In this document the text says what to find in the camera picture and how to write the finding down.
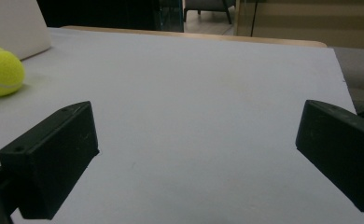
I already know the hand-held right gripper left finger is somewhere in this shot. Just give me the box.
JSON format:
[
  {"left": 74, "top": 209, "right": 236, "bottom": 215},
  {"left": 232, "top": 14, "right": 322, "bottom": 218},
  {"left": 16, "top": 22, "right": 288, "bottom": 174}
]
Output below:
[{"left": 0, "top": 100, "right": 101, "bottom": 221}]

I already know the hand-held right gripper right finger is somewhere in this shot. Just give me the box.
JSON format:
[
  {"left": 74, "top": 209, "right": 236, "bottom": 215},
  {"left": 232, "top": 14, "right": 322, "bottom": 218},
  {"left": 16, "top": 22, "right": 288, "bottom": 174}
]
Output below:
[{"left": 295, "top": 99, "right": 364, "bottom": 215}]

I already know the yellow tennis ball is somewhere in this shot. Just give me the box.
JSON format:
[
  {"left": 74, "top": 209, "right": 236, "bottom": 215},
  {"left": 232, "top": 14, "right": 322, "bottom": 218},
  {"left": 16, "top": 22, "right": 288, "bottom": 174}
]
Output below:
[{"left": 0, "top": 45, "right": 26, "bottom": 98}]

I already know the white box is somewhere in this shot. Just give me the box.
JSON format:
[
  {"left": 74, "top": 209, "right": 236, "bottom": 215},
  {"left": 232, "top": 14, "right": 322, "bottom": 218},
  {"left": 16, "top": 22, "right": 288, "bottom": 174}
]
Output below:
[{"left": 0, "top": 0, "right": 52, "bottom": 61}]

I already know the glass panel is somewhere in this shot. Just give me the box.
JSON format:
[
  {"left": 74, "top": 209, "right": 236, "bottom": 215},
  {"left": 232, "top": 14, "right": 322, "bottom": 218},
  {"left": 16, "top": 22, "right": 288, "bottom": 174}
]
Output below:
[{"left": 158, "top": 0, "right": 185, "bottom": 34}]

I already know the grey chair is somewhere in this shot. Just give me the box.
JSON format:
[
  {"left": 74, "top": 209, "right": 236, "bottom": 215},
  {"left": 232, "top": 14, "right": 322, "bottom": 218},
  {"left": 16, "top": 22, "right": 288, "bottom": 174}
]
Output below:
[{"left": 183, "top": 0, "right": 236, "bottom": 25}]

